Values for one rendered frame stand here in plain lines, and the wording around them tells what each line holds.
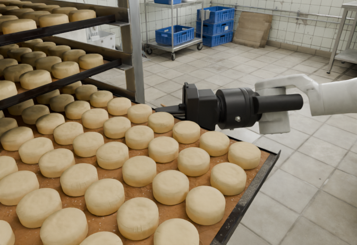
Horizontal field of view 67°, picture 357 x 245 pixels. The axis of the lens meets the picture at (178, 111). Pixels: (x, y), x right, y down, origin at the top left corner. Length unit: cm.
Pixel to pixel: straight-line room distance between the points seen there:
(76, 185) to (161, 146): 14
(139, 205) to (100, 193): 6
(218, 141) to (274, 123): 19
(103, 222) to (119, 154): 11
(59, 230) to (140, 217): 9
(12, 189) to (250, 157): 33
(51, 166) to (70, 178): 4
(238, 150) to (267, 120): 18
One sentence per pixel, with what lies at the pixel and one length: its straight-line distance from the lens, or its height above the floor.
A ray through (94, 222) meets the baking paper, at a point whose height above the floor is 104.
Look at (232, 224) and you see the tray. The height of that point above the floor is 104.
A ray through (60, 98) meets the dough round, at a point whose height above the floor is 107.
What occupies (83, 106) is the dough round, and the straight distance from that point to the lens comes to 59.
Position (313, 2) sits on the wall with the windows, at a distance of 493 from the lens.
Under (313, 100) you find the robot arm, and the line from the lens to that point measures 60.
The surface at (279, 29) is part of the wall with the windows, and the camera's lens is 518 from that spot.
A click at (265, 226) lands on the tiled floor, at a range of 176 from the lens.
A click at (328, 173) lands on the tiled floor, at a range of 226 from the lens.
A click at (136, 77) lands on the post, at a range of 61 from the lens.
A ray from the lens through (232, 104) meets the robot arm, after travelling 56.
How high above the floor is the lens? 133
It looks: 29 degrees down
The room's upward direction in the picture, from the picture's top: straight up
